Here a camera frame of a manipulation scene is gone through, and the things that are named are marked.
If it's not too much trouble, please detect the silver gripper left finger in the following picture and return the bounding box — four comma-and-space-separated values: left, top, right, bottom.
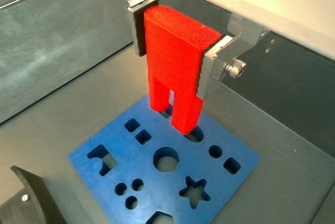
127, 0, 158, 57

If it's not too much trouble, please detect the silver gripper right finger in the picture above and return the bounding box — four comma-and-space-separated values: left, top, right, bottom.
196, 14, 268, 100

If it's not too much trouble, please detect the red two-pronged peg object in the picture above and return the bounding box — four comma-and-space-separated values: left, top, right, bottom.
143, 5, 221, 135

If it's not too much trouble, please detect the blue shape-sorting board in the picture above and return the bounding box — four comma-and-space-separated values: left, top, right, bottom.
70, 99, 260, 224

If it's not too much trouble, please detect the black curved bracket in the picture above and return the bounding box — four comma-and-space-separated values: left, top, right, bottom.
0, 165, 67, 224

